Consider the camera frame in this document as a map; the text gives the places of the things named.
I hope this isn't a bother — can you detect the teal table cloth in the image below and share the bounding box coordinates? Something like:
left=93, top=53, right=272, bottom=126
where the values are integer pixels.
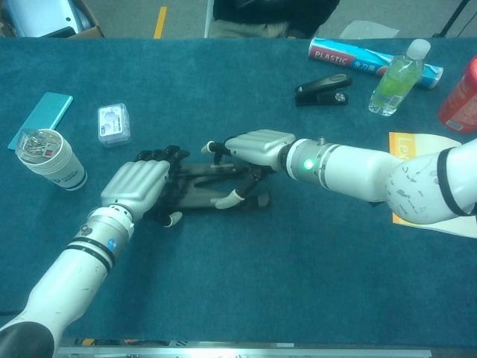
left=0, top=36, right=477, bottom=339

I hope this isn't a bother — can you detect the black tripod leg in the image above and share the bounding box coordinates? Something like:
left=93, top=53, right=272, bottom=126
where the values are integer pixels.
left=432, top=0, right=473, bottom=38

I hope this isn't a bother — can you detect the seated person in dark clothes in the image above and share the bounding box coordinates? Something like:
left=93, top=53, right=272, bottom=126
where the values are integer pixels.
left=208, top=0, right=341, bottom=40

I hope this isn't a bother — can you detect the red can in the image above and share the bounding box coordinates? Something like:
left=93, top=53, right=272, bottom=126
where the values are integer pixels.
left=438, top=55, right=477, bottom=134

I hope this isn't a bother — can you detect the white device in cardboard box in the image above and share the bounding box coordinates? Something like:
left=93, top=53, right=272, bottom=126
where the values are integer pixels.
left=7, top=0, right=94, bottom=37

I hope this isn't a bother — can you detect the paper cup with clips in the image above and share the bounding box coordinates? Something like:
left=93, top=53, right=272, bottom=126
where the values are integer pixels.
left=16, top=128, right=89, bottom=192

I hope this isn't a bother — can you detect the light blue smartphone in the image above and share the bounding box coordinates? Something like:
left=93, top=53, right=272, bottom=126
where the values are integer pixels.
left=7, top=92, right=74, bottom=151

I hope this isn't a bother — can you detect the black stapler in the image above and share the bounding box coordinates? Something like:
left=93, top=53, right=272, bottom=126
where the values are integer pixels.
left=294, top=73, right=353, bottom=108

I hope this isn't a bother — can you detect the small clear plastic box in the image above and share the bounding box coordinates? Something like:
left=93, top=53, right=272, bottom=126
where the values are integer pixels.
left=97, top=101, right=133, bottom=149

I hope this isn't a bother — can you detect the black folding laptop stand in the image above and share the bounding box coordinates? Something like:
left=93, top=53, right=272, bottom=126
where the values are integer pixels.
left=163, top=160, right=272, bottom=214

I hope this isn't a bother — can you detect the round clear paper clip container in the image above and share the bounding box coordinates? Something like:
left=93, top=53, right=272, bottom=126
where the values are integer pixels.
left=16, top=128, right=63, bottom=163

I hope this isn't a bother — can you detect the white chair frame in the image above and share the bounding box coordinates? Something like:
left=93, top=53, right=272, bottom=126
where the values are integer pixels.
left=203, top=10, right=215, bottom=39

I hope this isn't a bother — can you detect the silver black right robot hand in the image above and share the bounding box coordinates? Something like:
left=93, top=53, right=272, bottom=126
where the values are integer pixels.
left=200, top=129, right=297, bottom=209

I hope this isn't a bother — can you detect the aluminium rail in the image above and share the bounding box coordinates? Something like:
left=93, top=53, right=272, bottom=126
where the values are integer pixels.
left=55, top=345, right=433, bottom=358

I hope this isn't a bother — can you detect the blue red plastic wrap box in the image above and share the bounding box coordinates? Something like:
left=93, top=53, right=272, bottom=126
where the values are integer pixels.
left=308, top=37, right=445, bottom=90

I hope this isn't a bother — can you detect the yellow floor tape strip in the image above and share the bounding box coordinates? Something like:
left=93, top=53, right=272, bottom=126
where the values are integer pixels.
left=153, top=6, right=168, bottom=40

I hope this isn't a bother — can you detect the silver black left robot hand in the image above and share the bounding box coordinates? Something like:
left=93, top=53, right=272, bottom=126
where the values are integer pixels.
left=100, top=145, right=191, bottom=227

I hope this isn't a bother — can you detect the white sheet on floor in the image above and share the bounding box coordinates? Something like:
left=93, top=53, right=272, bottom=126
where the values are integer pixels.
left=338, top=20, right=400, bottom=40

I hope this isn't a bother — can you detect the orange white Lexicon book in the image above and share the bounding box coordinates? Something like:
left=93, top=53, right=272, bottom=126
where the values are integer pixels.
left=388, top=131, right=477, bottom=239

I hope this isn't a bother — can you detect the cardboard box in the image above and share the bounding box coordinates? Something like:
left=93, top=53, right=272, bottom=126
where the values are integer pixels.
left=0, top=0, right=105, bottom=39

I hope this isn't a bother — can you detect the clear bottle with green label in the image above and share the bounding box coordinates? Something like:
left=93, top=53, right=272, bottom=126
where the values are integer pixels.
left=368, top=38, right=432, bottom=117

